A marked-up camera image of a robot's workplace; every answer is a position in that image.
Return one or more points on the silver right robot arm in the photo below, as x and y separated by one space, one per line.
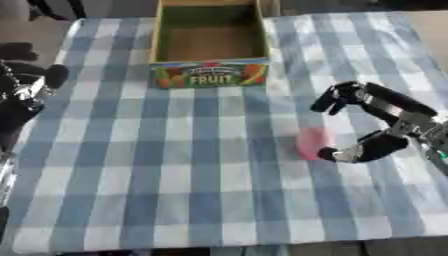
429 136

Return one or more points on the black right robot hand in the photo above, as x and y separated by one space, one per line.
385 100

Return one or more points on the black chair legs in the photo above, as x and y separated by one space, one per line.
55 10

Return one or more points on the tan cardboard box green inside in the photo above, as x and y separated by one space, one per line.
210 75

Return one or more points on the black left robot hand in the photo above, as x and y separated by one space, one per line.
26 86

